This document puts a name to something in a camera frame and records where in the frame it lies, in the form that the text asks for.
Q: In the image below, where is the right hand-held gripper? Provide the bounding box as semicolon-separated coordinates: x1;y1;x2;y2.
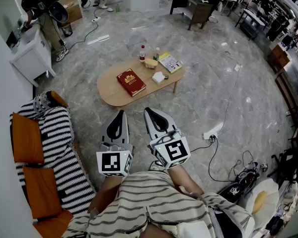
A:
143;107;192;171

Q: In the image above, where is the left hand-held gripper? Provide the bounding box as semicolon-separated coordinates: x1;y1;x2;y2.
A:
96;109;135;178

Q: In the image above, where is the red gold-printed book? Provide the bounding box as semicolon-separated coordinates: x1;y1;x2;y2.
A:
116;68;147;98

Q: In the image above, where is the person's left forearm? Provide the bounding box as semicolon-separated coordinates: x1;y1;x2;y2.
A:
87;174;125;214

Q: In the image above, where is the person's right forearm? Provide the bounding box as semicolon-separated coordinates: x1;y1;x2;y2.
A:
166;163;206;200

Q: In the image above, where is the oval wooden coffee table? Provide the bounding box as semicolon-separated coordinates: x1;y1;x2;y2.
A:
96;57;186;108

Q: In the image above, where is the orange sofa with patterned cover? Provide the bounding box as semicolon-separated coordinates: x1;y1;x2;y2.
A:
16;91;98;216

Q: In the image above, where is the white tissue pack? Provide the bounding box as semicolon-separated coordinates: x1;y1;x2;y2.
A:
151;71;166;85

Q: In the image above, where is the yellow snack bag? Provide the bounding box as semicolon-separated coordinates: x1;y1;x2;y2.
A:
144;58;159;70

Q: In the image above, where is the white yellow magazine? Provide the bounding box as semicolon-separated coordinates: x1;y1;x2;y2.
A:
158;51;184;74

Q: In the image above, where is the red label water bottle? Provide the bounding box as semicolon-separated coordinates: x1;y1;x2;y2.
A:
139;45;147;63

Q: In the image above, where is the person's striped shirt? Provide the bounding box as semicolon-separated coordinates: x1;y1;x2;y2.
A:
61;170;256;238

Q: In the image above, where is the orange cushion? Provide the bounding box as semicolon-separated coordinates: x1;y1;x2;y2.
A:
21;166;63;220
11;112;45;164

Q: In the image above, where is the white desk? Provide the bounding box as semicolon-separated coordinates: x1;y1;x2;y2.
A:
9;21;57;88

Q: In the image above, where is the black wastebasket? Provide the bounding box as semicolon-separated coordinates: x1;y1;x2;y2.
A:
60;23;74;38

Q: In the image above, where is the dark wooden desk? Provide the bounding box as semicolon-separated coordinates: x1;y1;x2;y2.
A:
169;0;214;31

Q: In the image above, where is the white flower cushion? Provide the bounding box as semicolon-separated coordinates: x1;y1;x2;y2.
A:
237;177;281;231

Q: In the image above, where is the cardboard box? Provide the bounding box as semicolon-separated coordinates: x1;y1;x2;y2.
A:
57;0;83;26

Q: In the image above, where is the brown wooden shelf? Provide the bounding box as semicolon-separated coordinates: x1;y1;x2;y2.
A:
266;43;298;123

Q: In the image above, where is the black office chair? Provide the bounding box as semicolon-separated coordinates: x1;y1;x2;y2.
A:
266;14;291;43

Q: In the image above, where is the black cable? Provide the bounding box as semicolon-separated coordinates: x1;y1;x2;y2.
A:
190;135;239;183
64;6;101;51

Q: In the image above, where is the white cable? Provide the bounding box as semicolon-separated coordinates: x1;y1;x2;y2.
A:
209;27;241;136

